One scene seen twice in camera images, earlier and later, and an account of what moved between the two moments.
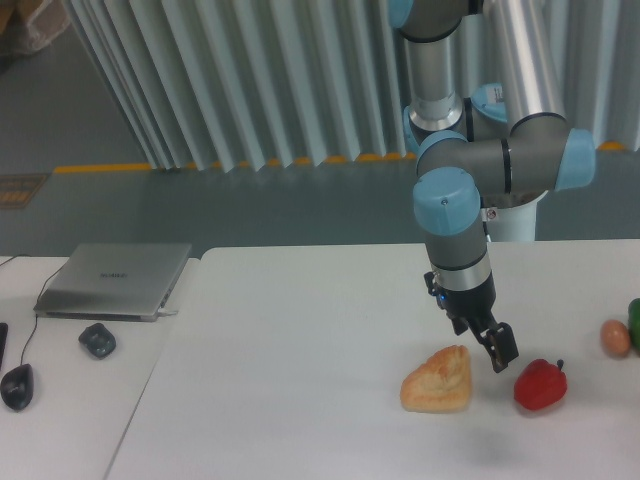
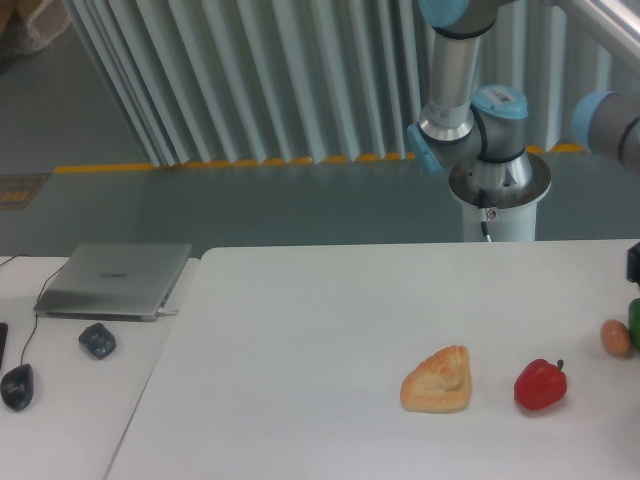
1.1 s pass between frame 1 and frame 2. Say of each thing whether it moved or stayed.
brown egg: stayed
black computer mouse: stayed
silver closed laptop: stayed
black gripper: moved
